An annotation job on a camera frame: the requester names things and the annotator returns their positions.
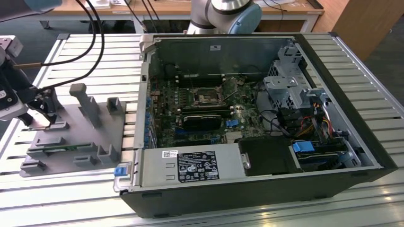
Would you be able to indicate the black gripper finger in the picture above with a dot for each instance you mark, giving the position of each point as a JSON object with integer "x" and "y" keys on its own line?
{"x": 53, "y": 108}
{"x": 26, "y": 119}

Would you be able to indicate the CPU with silver top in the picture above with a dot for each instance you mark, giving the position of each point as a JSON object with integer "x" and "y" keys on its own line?
{"x": 39, "y": 121}

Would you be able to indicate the black RAM slot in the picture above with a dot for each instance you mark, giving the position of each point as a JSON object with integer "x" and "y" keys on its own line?
{"x": 206, "y": 111}
{"x": 199, "y": 81}

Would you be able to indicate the CPU socket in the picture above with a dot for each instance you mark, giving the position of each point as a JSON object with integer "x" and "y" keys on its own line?
{"x": 207, "y": 97}

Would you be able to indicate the grey plastic parts rack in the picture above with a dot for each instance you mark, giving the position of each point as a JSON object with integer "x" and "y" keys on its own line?
{"x": 79, "y": 132}

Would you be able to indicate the green RAM stick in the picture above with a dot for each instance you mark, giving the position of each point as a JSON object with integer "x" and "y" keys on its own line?
{"x": 71, "y": 148}

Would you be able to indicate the blue case latch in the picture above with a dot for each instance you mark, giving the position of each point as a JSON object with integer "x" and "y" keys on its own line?
{"x": 121, "y": 171}

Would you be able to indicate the white box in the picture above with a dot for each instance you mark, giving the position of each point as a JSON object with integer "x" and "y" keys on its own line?
{"x": 99, "y": 4}

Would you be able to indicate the silver power supply box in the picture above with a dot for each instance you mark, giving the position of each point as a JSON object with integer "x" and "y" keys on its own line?
{"x": 158, "y": 170}

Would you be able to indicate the wooden desk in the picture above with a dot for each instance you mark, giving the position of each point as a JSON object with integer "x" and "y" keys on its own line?
{"x": 170, "y": 7}

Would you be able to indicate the blue board connector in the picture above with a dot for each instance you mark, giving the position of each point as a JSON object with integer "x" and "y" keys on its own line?
{"x": 231, "y": 123}

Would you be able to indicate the metal locking lever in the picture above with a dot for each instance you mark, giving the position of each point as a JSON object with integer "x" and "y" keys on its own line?
{"x": 234, "y": 93}

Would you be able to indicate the silver chipset heatsink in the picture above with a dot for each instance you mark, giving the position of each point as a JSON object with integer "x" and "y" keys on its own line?
{"x": 234, "y": 137}

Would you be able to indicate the green motherboard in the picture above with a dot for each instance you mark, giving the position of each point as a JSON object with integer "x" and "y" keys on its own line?
{"x": 246, "y": 118}

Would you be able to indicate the black open PC case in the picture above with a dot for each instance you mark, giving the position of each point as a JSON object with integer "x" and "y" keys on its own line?
{"x": 221, "y": 201}

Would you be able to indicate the black plastic shroud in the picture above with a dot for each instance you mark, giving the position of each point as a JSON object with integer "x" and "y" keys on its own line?
{"x": 269, "y": 156}

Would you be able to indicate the silver metal drive cage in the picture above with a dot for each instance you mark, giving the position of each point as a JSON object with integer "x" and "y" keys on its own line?
{"x": 281, "y": 89}

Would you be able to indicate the blue disk carrier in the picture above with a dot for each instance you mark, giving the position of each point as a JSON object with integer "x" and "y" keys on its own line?
{"x": 303, "y": 147}

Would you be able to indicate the white papers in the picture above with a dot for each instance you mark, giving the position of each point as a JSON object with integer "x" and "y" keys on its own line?
{"x": 285, "y": 2}

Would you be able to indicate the disk bay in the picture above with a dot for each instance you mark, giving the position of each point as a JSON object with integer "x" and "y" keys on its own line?
{"x": 325, "y": 151}

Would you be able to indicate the wooden cabinet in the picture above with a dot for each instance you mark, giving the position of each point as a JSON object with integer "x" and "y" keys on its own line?
{"x": 363, "y": 23}

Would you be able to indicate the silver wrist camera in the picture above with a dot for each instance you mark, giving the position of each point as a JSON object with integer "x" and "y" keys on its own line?
{"x": 14, "y": 113}

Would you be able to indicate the grey wrist mount block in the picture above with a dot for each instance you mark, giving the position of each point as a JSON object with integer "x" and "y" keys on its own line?
{"x": 13, "y": 46}

